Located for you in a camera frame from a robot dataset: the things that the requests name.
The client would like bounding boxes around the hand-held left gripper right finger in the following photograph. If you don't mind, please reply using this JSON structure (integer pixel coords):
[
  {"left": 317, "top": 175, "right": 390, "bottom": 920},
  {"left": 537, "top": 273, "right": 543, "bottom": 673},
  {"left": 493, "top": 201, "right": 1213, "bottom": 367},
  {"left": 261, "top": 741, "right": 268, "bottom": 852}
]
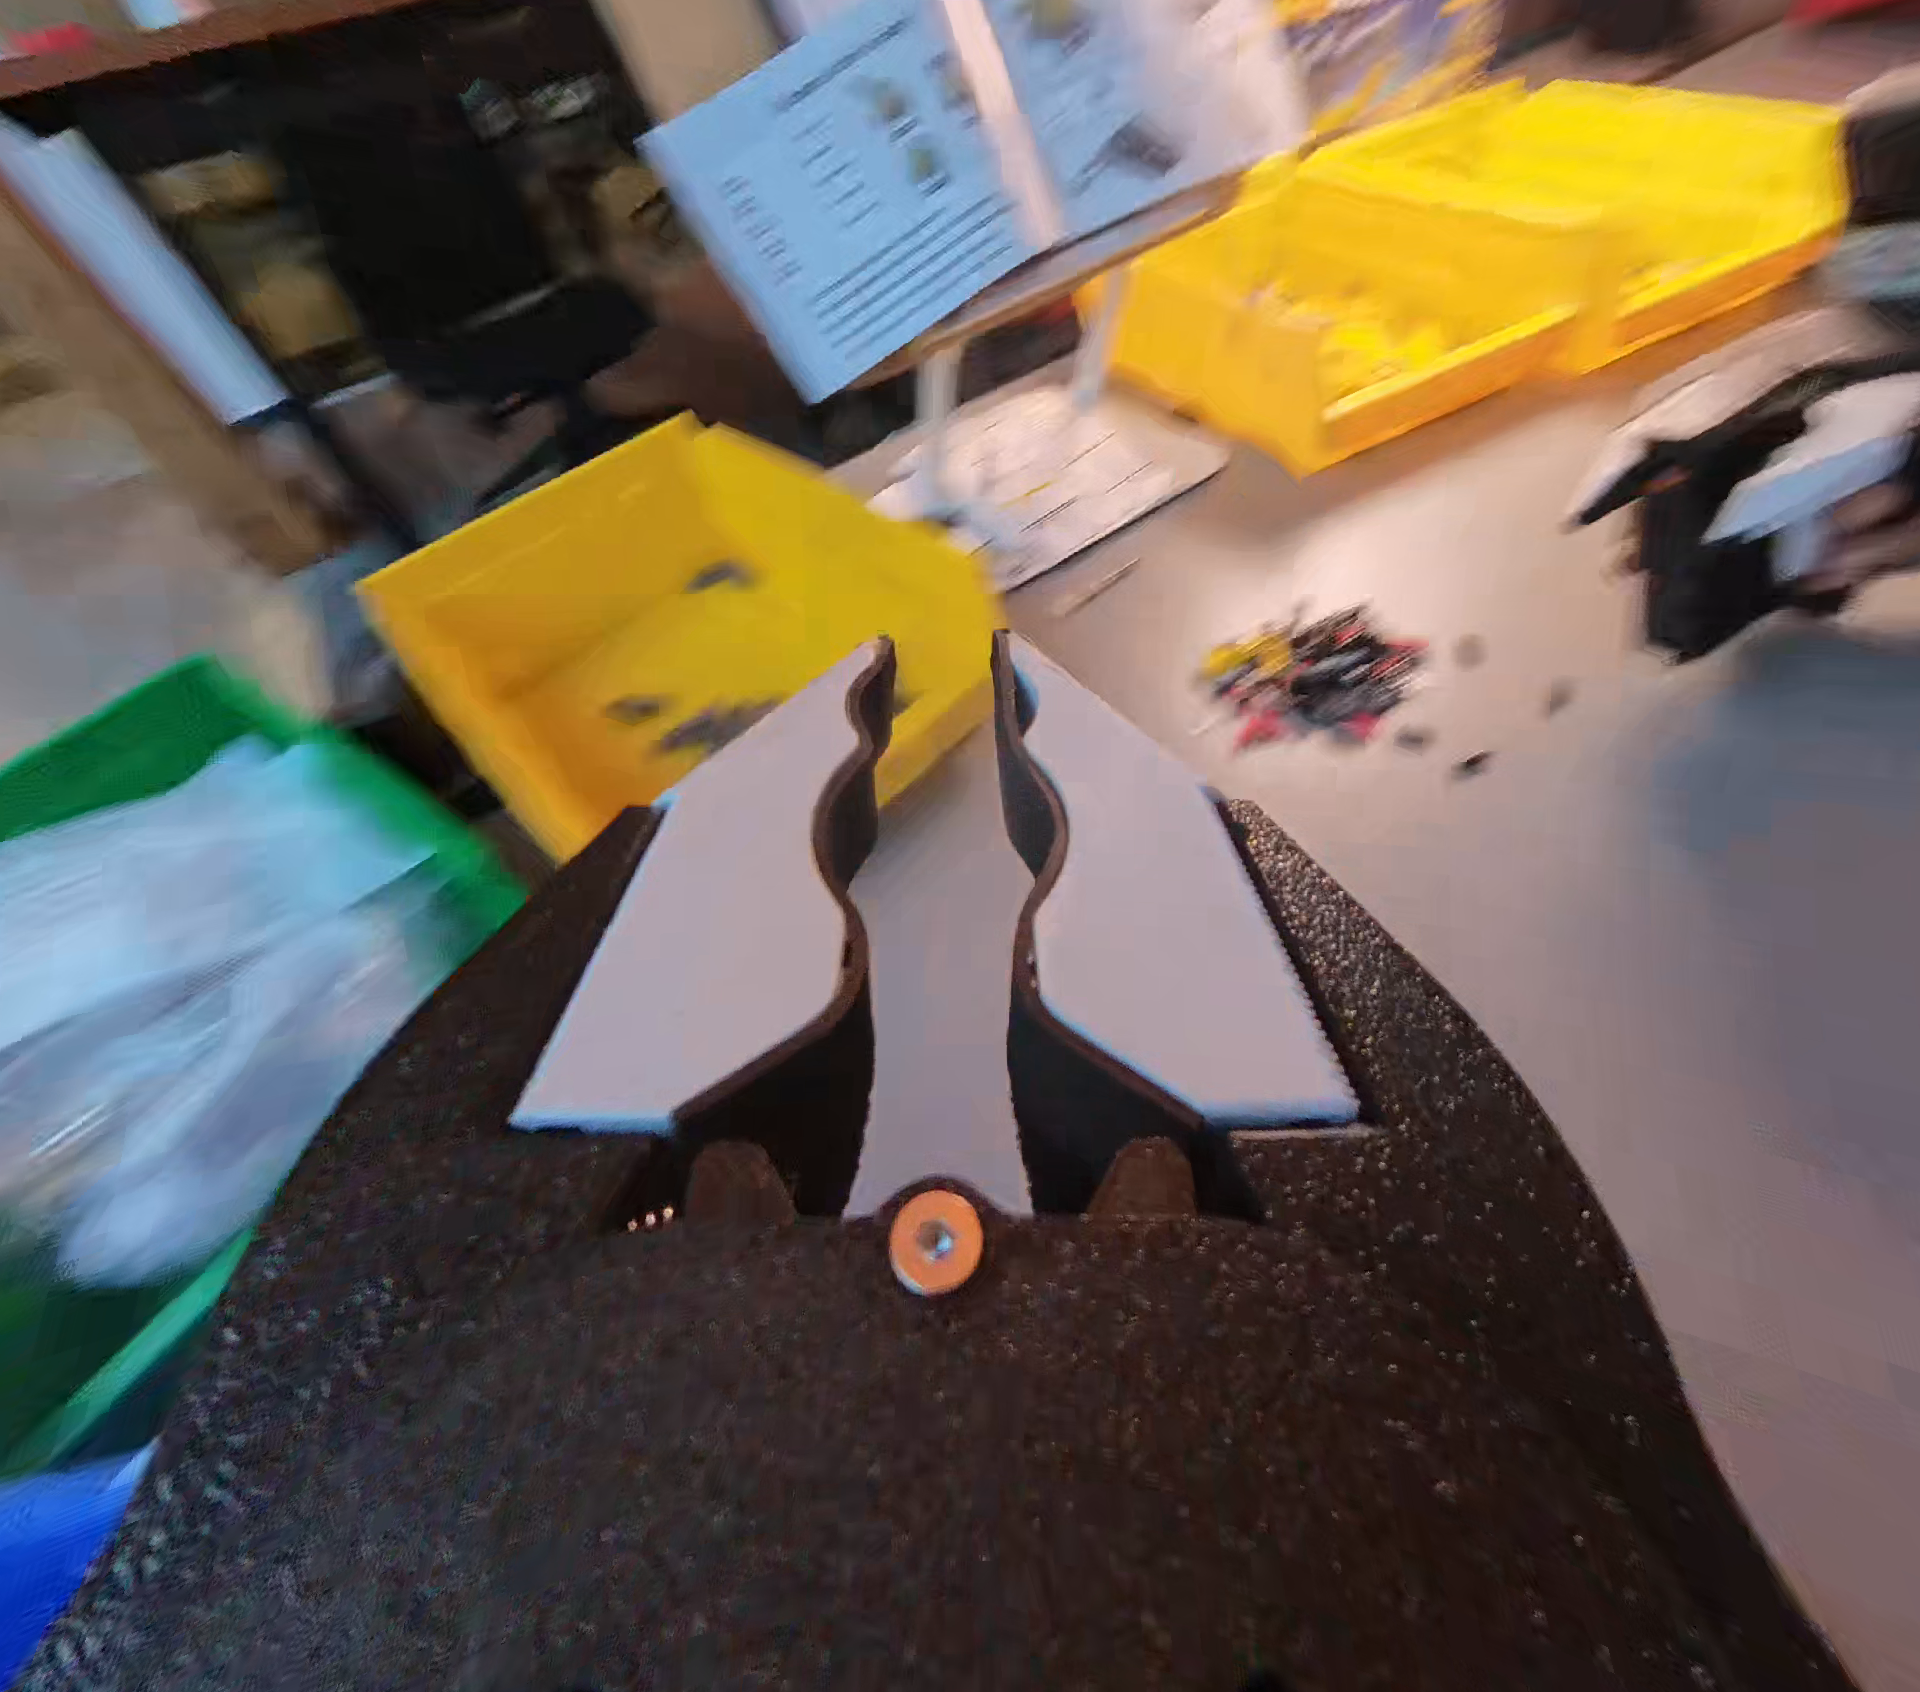
[{"left": 990, "top": 632, "right": 1363, "bottom": 1219}]

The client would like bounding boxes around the clear plastic-wrapped bundle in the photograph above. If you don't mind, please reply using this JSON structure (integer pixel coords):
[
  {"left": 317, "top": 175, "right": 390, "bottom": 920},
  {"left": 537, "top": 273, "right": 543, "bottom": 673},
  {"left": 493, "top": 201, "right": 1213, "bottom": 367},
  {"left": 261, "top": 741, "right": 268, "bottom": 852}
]
[{"left": 0, "top": 731, "right": 451, "bottom": 1290}]

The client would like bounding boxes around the green storage bin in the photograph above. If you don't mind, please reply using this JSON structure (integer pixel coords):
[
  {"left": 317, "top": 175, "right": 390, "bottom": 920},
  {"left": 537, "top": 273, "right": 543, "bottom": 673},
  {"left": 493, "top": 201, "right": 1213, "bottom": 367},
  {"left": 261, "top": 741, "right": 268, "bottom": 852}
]
[{"left": 0, "top": 655, "right": 526, "bottom": 1478}]

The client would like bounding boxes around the open instruction booklet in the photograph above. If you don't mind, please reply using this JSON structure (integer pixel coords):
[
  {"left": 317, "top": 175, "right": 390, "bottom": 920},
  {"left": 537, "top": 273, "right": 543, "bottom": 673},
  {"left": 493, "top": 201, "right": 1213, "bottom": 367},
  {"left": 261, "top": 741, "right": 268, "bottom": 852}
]
[{"left": 638, "top": 0, "right": 1308, "bottom": 404}]

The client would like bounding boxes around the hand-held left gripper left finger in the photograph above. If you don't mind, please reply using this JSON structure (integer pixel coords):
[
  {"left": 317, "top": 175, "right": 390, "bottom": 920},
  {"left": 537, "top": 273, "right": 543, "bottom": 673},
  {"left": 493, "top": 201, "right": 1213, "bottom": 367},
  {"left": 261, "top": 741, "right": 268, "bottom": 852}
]
[{"left": 509, "top": 636, "right": 902, "bottom": 1219}]

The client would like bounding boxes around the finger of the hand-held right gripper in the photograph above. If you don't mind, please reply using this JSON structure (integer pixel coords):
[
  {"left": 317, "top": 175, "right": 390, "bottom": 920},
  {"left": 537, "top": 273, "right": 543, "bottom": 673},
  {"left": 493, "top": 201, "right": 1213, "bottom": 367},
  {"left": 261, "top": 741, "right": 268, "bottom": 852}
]
[
  {"left": 1564, "top": 364, "right": 1743, "bottom": 526},
  {"left": 1708, "top": 387, "right": 1914, "bottom": 545}
]

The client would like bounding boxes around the blue storage bin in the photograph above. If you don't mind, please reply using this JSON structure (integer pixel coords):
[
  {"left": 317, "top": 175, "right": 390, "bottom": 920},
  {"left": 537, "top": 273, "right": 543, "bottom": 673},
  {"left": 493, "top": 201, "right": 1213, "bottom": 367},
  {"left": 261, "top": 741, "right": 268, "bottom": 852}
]
[{"left": 0, "top": 1443, "right": 153, "bottom": 1666}]

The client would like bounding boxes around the black office chair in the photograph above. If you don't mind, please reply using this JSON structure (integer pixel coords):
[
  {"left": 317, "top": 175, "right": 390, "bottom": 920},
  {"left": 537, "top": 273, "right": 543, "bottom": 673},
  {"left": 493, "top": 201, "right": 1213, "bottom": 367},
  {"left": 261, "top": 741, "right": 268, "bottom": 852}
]
[{"left": 398, "top": 273, "right": 663, "bottom": 478}]

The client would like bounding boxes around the yellow storage bin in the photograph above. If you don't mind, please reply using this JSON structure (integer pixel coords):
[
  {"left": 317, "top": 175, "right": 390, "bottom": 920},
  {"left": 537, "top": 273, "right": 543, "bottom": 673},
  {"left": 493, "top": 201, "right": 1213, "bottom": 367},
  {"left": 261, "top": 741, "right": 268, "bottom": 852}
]
[
  {"left": 1110, "top": 154, "right": 1621, "bottom": 478},
  {"left": 1501, "top": 79, "right": 1850, "bottom": 374},
  {"left": 358, "top": 410, "right": 1006, "bottom": 861}
]

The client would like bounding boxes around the heap of black building pieces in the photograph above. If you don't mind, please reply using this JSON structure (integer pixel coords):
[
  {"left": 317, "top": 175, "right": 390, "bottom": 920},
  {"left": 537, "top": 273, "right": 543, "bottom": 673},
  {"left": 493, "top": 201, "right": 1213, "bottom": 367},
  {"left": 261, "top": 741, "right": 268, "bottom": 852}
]
[{"left": 599, "top": 561, "right": 789, "bottom": 752}]

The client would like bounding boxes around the wooden shelf board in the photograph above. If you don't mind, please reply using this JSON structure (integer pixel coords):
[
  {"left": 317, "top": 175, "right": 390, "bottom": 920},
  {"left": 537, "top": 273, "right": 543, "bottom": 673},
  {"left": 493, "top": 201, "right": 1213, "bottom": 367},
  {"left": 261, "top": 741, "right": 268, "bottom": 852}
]
[{"left": 0, "top": 0, "right": 578, "bottom": 96}]

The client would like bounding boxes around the pile of small building pieces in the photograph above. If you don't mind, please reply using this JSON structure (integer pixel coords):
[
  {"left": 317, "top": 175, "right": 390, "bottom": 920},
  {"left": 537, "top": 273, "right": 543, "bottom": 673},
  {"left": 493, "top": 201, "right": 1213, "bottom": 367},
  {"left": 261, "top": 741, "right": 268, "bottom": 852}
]
[{"left": 1193, "top": 604, "right": 1428, "bottom": 751}]

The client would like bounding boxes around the grey desk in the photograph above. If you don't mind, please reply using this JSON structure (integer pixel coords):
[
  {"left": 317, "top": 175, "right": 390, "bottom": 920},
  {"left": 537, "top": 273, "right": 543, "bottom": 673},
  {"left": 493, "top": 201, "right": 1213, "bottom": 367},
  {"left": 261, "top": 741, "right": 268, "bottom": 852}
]
[{"left": 509, "top": 267, "right": 1920, "bottom": 1692}]

